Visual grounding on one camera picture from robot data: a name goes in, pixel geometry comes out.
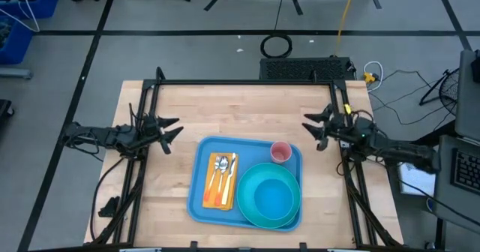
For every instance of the black device on laptop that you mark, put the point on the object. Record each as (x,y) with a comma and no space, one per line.
(476,66)

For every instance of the blue plastic bowl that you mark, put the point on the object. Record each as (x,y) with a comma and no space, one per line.
(273,199)

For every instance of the grey metal bar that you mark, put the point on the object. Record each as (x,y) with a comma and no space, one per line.
(15,73)

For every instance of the blue round object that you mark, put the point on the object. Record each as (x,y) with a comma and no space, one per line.
(430,205)

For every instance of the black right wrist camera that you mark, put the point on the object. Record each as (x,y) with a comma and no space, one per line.
(338,122)

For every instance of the black desk frame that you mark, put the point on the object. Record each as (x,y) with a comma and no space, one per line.
(438,134)

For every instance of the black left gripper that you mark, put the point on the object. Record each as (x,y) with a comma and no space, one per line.
(152,136)

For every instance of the black metal table frame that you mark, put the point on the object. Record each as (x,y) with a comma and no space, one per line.
(243,82)

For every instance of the grey laptop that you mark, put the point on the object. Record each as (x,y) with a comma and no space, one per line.
(468,102)

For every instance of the yellow power plug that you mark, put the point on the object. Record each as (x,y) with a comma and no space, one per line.
(369,78)

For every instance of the blue storage bin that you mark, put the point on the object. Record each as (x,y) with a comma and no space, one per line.
(48,4)
(17,45)

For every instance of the white printed cardboard box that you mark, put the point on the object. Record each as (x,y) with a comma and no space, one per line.
(412,184)

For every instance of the teal plastic plate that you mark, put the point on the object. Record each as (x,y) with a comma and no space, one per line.
(245,195)

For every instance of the blue plastic tray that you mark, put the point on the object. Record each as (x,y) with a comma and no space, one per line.
(255,149)

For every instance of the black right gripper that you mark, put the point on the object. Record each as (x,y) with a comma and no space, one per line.
(337,135)

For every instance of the black caster leg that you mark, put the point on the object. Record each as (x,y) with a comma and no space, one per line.
(4,107)

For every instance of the pink plastic cup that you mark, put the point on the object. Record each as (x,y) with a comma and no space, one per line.
(280,154)

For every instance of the black table clamp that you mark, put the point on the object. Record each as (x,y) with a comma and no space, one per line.
(110,207)

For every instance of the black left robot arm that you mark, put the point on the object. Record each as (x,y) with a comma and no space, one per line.
(105,137)

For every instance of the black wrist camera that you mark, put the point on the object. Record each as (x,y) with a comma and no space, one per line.
(338,122)
(150,122)

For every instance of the yellow cloth napkin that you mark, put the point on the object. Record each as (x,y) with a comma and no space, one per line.
(231,192)

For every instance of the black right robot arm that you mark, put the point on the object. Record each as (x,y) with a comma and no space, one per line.
(397,150)

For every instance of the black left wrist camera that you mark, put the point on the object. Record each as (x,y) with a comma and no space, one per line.
(150,122)

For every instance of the black mesh computer case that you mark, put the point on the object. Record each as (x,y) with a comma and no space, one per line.
(300,69)

